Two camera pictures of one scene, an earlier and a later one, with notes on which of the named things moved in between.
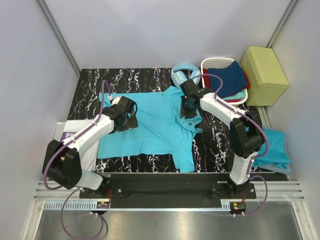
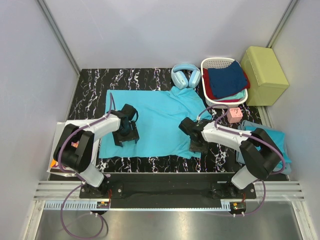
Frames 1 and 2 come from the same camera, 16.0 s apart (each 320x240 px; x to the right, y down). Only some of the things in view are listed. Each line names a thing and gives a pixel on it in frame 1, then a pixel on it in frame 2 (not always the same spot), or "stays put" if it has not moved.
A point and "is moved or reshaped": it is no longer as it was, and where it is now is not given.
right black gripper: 184,113 -> 192,147
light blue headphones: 179,76 stays put
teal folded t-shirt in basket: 241,95 stays put
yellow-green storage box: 268,82 stays put
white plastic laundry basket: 216,62 stays put
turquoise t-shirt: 161,130 is moved or reshaped
